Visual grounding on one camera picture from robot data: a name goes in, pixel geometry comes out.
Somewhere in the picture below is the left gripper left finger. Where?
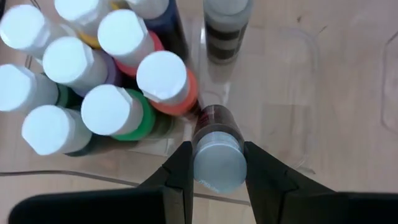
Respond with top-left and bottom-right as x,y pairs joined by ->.
8,141 -> 195,224

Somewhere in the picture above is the brown small paint bottle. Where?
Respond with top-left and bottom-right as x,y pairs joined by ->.
192,104 -> 248,195

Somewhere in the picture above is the clear plastic bin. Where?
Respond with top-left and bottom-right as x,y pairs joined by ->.
0,0 -> 398,207

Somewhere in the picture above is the orange small paint bottle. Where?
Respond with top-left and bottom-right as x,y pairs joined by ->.
136,50 -> 200,118

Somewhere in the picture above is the black small paint bottle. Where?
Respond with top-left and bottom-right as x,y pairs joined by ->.
21,105 -> 139,157

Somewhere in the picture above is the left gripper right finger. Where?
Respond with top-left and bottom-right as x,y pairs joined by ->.
243,141 -> 398,224

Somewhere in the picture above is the dark green small paint bottle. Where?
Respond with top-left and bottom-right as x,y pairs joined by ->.
0,63 -> 84,113

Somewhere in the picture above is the yellow small paint bottle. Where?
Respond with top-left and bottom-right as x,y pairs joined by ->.
53,0 -> 125,50

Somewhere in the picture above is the lavender small paint bottle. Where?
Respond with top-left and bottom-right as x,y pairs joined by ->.
42,36 -> 124,98

